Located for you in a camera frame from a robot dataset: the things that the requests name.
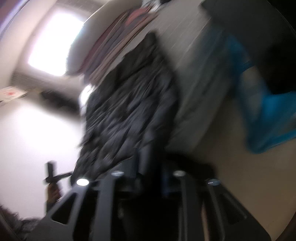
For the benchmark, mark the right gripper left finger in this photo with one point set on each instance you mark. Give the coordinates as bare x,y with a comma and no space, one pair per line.
116,206

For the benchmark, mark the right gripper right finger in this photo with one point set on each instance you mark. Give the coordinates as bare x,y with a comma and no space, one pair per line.
202,205

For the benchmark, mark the black puffer jacket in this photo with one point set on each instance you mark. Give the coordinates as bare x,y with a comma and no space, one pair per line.
130,115

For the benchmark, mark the small black garment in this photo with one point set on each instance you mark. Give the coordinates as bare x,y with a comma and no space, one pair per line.
60,101

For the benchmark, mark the white paper sheet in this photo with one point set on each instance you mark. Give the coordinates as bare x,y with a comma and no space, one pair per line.
10,93

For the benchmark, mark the grey padded headboard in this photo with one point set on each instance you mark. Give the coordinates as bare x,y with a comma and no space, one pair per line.
61,84

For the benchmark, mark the grey pillow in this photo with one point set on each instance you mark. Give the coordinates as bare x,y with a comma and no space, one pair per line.
91,31

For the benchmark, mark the grey quilted mattress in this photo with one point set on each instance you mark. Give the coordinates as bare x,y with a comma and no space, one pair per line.
196,46

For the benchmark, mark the striped folded blanket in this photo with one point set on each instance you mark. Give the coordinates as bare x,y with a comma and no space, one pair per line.
107,47

